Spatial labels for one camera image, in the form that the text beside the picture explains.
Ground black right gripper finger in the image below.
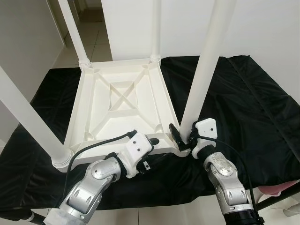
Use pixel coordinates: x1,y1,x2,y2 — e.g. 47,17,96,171
167,124,185,149

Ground cream plastic table top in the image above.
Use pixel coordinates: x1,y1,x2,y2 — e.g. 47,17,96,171
52,56,193,171

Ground white plastic table leg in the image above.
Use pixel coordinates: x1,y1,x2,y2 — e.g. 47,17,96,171
150,0,163,65
179,0,238,137
57,0,91,70
0,66,72,170

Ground black cloth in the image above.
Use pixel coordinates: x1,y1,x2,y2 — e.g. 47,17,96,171
0,55,300,214

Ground black metal stand leg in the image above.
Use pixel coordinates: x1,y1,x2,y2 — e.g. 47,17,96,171
255,187,300,212
19,210,45,224

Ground white round object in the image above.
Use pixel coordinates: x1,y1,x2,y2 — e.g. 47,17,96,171
277,197,300,220

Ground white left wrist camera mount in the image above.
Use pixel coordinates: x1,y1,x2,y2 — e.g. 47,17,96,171
122,131,155,179

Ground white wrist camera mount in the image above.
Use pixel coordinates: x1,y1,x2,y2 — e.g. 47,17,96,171
122,131,155,179
189,118,218,158

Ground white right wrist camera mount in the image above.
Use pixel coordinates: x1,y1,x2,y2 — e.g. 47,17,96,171
189,118,218,158

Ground white door frame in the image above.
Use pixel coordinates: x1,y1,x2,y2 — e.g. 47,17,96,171
47,0,67,45

